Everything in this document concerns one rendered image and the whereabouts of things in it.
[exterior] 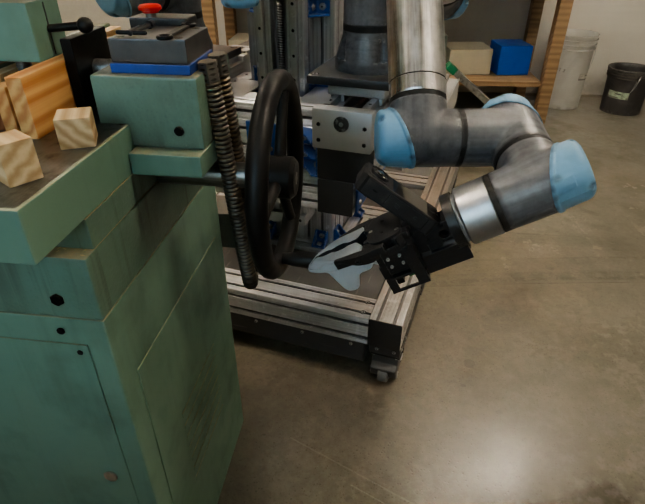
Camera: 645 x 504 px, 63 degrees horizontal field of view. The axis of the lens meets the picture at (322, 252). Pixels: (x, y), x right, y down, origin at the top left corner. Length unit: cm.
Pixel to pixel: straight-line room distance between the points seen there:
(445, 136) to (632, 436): 112
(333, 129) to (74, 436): 75
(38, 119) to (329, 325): 96
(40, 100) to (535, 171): 58
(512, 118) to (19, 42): 62
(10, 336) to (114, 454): 24
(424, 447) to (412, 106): 95
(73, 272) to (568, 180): 56
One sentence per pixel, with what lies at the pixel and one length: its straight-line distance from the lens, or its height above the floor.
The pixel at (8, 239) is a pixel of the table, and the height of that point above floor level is 87.
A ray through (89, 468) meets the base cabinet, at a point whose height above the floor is 41.
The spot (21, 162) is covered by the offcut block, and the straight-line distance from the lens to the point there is 59.
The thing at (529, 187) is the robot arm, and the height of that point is 86.
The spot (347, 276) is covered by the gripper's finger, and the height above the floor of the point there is 72.
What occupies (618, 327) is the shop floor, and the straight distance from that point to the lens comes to 196.
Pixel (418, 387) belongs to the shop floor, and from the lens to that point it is 155.
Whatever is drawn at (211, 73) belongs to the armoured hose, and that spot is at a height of 96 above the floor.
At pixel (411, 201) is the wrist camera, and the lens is 66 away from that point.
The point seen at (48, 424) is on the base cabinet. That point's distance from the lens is 89.
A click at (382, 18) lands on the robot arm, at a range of 124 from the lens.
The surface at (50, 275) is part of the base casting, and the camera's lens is 68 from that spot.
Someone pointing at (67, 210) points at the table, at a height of 86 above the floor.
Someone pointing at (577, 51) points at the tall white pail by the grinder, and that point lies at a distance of 394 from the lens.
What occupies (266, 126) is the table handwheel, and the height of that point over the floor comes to 92.
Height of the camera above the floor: 112
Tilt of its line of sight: 33 degrees down
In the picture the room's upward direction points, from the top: straight up
